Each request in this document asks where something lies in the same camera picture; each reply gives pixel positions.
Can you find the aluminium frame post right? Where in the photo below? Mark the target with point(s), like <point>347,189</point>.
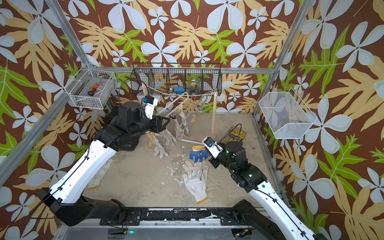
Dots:
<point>293,33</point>

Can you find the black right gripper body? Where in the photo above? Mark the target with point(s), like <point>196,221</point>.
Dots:
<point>215,162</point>

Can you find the white glove behind left arm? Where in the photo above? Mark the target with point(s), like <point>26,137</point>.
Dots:
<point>95,182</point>

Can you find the aluminium frame post left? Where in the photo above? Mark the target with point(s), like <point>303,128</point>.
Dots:
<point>13,160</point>

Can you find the clear glass jar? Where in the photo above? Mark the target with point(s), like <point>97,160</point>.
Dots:
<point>194,86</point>

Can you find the black wire basket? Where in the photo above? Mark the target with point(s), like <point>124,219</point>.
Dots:
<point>163,78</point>

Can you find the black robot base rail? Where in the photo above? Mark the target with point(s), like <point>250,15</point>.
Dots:
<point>227,216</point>

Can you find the white mesh basket right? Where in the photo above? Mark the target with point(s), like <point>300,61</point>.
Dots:
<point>286,113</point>

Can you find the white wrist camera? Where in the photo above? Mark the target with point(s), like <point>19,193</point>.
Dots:
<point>150,104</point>
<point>213,147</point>

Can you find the blue dotted yellow cuff glove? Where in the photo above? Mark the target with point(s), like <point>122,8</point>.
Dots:
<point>155,145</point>

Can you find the blue object in basket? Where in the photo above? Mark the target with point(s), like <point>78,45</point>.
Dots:
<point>179,90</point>

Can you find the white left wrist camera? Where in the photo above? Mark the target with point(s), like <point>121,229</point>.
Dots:
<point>150,104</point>

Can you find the yellow screwdriver bit set case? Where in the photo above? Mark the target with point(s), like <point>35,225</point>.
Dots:
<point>234,135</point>

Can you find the beige cotton glove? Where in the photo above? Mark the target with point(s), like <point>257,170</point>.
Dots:
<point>168,137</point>

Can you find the white yellow cuff glove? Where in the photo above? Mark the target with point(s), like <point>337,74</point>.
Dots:
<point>181,128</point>
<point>195,180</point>

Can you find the aluminium frame post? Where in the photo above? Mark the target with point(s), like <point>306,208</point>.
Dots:
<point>293,33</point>
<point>13,160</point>

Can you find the white wire basket left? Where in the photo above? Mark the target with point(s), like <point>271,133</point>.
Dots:
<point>83,80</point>

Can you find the white clip hanger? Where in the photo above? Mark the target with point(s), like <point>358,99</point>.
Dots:
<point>174,108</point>

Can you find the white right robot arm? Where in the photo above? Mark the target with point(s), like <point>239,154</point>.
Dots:
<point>282,223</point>

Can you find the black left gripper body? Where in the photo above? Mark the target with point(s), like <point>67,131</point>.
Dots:
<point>153,125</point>

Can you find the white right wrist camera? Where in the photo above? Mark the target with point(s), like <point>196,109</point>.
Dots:
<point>213,147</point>

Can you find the wooden drying rack frame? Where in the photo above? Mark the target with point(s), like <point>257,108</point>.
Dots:
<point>214,94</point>

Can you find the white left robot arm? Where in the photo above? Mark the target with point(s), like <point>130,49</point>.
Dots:
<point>128,122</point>

